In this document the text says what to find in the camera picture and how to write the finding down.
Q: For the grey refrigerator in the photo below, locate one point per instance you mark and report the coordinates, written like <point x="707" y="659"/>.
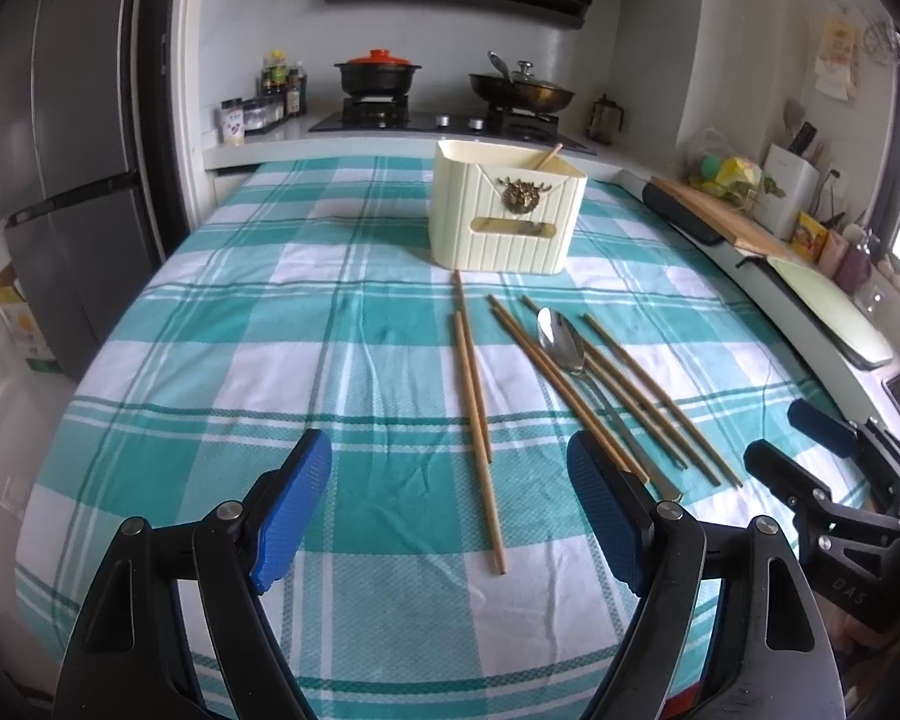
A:
<point x="67" y="165"/>

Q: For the cream ribbed utensil holder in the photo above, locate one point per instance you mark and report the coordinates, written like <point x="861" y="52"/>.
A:
<point x="495" y="240"/>

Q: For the wooden cutting board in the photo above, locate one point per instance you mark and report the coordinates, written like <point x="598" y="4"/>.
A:
<point x="727" y="221"/>

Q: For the black padded roll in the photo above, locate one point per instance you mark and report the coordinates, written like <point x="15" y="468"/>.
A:
<point x="682" y="210"/>

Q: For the wok with glass lid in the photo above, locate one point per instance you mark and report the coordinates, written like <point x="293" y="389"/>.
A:
<point x="525" y="94"/>

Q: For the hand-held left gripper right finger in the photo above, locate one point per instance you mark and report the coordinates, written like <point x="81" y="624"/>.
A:
<point x="607" y="517"/>

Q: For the pink container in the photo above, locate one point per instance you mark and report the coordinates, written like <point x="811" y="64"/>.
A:
<point x="834" y="251"/>

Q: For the yellow snack packet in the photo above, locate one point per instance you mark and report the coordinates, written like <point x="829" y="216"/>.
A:
<point x="810" y="236"/>

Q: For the wooden chopstick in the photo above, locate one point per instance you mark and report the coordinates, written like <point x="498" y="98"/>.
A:
<point x="675" y="452"/>
<point x="660" y="427"/>
<point x="667" y="404"/>
<point x="550" y="364"/>
<point x="540" y="364"/>
<point x="547" y="157"/>
<point x="471" y="367"/>
<point x="488" y="502"/>

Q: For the glass french press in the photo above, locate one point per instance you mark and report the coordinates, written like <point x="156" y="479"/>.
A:
<point x="606" y="120"/>

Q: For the metal spoon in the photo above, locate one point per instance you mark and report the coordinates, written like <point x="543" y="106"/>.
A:
<point x="562" y="341"/>

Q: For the black pot with orange lid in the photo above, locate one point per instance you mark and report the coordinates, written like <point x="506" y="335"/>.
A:
<point x="379" y="79"/>

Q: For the yellow green bag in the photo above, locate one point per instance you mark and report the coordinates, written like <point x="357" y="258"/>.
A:
<point x="735" y="172"/>

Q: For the pale green tray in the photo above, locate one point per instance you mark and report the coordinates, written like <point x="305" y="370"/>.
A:
<point x="832" y="307"/>

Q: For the yellow label sauce bottle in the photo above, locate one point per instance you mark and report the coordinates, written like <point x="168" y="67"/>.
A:
<point x="274" y="75"/>

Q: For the black gas cooktop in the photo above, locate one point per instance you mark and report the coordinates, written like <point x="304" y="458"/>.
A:
<point x="427" y="121"/>

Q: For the white knife block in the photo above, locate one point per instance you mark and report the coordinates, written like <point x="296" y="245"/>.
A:
<point x="787" y="187"/>

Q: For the cardboard box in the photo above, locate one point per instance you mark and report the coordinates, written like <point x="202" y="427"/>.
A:
<point x="19" y="315"/>

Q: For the person's right hand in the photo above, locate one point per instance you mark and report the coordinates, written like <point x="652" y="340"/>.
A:
<point x="862" y="641"/>

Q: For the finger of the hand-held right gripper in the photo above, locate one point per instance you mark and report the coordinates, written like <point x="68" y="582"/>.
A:
<point x="784" y="476"/>
<point x="821" y="420"/>

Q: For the clear spice jar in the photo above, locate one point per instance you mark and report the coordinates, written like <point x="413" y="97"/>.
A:
<point x="262" y="112"/>

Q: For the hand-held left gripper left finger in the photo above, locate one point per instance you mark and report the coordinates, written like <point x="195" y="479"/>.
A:
<point x="292" y="514"/>

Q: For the dark sauce bottle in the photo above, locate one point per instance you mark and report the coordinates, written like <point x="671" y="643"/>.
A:
<point x="295" y="90"/>

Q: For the wall paper calendar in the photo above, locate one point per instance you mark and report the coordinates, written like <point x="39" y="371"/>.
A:
<point x="840" y="56"/>

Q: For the dark soap dispenser bottle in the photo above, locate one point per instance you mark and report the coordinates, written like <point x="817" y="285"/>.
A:
<point x="859" y="259"/>

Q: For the teal checked tablecloth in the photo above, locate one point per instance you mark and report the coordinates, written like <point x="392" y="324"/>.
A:
<point x="270" y="315"/>

